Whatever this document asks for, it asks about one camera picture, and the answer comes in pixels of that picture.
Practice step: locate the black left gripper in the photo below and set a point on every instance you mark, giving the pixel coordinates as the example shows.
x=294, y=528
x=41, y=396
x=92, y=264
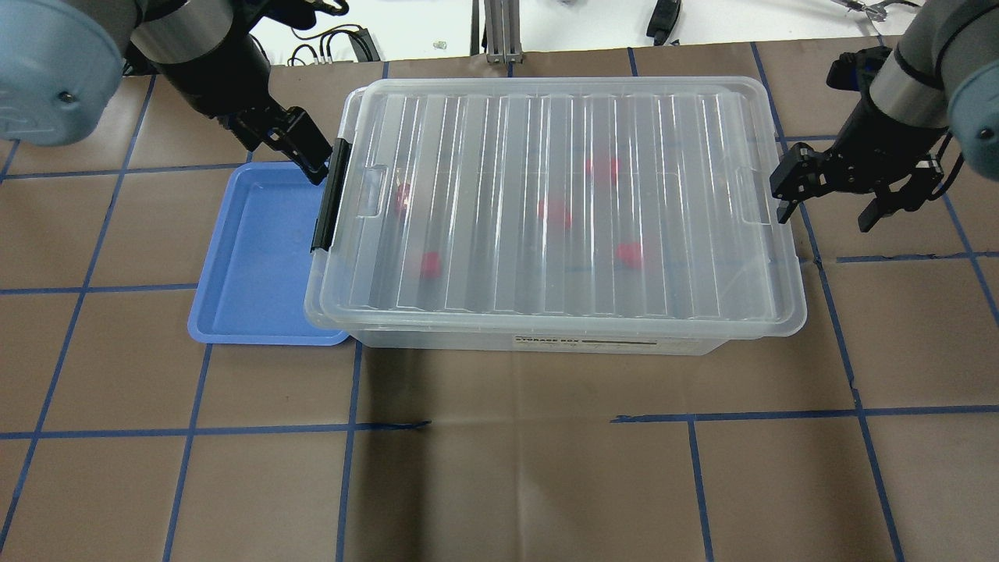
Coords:
x=212, y=84

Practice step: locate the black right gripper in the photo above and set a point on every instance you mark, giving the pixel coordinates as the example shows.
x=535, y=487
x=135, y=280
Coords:
x=874, y=134

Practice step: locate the red block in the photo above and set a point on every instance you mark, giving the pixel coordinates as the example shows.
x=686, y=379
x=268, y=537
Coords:
x=554, y=213
x=604, y=171
x=402, y=200
x=629, y=255
x=431, y=265

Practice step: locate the clear plastic box lid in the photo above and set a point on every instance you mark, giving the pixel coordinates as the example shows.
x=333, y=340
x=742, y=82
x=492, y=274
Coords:
x=554, y=203

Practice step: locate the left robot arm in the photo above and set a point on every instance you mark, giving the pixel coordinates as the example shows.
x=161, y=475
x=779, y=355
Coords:
x=61, y=61

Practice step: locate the blue plastic tray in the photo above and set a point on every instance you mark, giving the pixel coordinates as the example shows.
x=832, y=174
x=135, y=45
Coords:
x=255, y=273

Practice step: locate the clear plastic storage box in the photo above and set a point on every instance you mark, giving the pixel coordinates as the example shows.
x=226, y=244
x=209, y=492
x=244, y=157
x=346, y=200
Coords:
x=546, y=336

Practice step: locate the black device on bench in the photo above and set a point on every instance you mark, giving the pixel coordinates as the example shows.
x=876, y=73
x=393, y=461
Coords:
x=662, y=21

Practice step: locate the black box latch handle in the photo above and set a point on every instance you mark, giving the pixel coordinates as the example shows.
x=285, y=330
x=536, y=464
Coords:
x=325, y=222

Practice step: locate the aluminium frame post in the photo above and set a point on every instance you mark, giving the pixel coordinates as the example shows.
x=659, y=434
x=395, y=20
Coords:
x=503, y=32

